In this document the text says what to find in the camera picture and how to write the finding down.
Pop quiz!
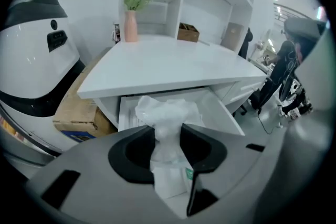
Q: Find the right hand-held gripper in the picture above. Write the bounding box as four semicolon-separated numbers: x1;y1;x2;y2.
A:
256;17;336;221

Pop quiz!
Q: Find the black railing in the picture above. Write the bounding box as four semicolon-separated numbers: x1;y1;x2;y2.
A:
272;2;313;20

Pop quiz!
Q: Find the brown wooden box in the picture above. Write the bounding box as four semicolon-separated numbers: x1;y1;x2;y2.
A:
177;22;200;43

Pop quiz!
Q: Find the small dark printed box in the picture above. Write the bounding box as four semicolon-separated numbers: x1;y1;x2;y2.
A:
111;24;121;44

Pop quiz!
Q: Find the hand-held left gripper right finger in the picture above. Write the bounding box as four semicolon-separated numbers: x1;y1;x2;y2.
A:
181;123;287;218

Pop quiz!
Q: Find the white shelf hutch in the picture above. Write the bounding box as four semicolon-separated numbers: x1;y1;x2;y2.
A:
119;0;266;55

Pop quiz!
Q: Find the brown board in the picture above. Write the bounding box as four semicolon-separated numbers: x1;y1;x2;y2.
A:
220;22;244;52

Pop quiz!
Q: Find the black cable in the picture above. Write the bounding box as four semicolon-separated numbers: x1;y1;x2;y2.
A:
257;112;283;135

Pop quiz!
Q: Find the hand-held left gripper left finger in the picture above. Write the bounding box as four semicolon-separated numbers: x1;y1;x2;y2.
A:
26;125;184;224

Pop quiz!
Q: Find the white panelled drawer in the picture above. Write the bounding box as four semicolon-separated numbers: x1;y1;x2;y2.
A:
117;86;245;137

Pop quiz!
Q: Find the pink vase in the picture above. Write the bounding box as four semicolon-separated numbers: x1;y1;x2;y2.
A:
123;10;139;42

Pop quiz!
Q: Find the white desk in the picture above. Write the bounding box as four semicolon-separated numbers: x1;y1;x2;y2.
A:
76;35;268;137

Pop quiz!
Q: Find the large cardboard box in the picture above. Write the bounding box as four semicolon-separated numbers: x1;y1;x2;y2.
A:
52;47;119;143

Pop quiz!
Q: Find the white and black robot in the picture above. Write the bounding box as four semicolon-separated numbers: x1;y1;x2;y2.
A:
0;0;86;158

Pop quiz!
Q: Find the long white drawer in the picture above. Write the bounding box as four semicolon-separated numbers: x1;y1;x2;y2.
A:
225;80;265;111

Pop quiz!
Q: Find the white plastic bag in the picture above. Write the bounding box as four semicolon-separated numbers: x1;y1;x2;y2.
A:
135;95;205;200

